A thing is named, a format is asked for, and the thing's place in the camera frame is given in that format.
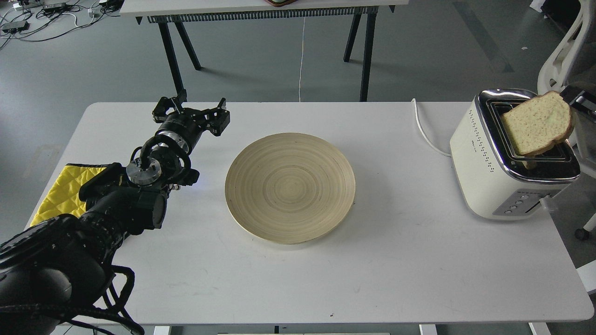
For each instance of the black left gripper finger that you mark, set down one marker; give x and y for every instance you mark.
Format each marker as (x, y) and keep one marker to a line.
(215, 120)
(167, 107)

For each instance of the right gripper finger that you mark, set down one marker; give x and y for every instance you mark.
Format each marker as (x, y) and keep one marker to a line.
(580, 99)

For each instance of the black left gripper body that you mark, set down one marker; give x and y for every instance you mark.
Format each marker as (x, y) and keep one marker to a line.
(184, 128)

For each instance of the slice of brown bread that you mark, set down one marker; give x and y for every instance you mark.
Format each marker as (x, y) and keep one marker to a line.
(538, 124)

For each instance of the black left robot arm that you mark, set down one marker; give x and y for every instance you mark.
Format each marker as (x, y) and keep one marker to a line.
(63, 267)

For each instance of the cream chrome toaster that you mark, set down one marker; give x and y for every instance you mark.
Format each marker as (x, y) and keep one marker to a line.
(495, 181)

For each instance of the white office chair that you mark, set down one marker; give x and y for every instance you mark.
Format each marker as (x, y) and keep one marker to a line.
(573, 63)

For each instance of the round wooden plate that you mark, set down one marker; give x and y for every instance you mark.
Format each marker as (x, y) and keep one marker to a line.
(290, 188)

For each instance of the background table with black legs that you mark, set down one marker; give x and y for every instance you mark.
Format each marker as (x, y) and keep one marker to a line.
(260, 32)

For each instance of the yellow quilted cloth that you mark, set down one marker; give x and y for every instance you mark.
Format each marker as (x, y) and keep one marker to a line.
(76, 189)

